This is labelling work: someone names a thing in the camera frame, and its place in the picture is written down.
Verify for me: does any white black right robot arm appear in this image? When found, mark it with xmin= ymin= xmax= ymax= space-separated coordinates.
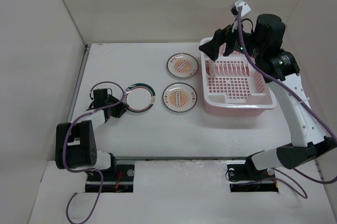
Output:
xmin=199 ymin=14 xmax=336 ymax=180

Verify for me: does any white plate green red rim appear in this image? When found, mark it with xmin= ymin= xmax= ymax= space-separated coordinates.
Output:
xmin=125 ymin=83 xmax=156 ymax=114

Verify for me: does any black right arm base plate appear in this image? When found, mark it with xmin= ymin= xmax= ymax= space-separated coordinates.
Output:
xmin=225 ymin=163 xmax=279 ymax=192

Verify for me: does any orange sunburst plate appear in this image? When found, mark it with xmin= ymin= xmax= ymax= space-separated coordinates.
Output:
xmin=162 ymin=82 xmax=198 ymax=114
xmin=166 ymin=53 xmax=199 ymax=78

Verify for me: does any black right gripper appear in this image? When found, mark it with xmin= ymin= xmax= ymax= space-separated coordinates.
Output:
xmin=199 ymin=16 xmax=265 ymax=60

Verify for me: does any white plate grey flower pattern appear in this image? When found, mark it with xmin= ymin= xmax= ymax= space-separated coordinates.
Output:
xmin=209 ymin=59 xmax=216 ymax=77

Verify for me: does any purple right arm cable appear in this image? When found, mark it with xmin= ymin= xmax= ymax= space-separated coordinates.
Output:
xmin=235 ymin=5 xmax=337 ymax=198

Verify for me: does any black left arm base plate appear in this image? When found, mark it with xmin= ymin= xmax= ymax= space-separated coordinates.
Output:
xmin=85 ymin=160 xmax=135 ymax=193

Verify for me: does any pink white dish rack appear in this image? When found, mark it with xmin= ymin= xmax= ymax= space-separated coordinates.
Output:
xmin=200 ymin=45 xmax=277 ymax=116

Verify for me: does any orange sunburst plate front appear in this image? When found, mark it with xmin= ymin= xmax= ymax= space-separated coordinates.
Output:
xmin=162 ymin=82 xmax=198 ymax=114

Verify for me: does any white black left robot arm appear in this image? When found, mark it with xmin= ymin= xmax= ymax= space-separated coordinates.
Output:
xmin=55 ymin=88 xmax=128 ymax=180

